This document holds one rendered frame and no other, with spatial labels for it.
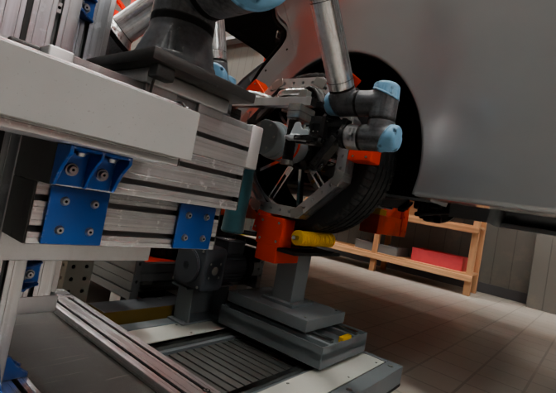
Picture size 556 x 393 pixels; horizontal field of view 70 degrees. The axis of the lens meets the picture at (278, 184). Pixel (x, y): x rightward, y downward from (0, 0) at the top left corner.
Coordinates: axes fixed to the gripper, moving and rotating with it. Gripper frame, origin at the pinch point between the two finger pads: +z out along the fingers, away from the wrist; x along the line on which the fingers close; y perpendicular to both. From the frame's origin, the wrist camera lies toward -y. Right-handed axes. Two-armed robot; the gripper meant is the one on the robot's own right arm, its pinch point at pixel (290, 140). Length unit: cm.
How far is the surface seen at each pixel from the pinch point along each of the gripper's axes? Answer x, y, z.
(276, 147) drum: -8.0, -1.4, 11.6
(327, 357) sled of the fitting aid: -27, -70, -13
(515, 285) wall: -452, -64, -24
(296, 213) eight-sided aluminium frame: -20.3, -23.0, 6.4
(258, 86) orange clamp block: -20.4, 26.3, 37.3
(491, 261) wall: -453, -43, 5
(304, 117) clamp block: -1.9, 8.0, -2.5
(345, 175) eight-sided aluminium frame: -21.6, -7.0, -10.0
